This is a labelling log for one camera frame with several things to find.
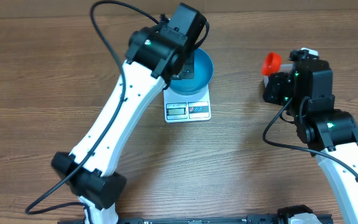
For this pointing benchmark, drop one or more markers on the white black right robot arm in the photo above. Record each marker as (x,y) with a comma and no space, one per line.
(331,135)

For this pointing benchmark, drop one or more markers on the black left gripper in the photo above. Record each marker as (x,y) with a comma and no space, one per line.
(189,73)

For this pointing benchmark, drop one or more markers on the white digital kitchen scale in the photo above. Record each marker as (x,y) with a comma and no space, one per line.
(187,108)

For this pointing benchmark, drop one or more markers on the teal plastic bowl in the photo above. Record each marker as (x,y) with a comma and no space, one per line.
(203,70)

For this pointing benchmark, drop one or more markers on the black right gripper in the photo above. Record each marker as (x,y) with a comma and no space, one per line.
(279,86)

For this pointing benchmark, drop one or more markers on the red measuring scoop blue handle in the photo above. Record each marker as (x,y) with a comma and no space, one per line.
(273,64)

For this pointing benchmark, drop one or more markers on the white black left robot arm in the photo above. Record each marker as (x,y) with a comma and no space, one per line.
(154,55)

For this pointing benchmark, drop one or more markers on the clear container of red beans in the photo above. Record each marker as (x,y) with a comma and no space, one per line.
(266,82)

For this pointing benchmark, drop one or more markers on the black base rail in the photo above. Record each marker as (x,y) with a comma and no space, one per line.
(293,214)

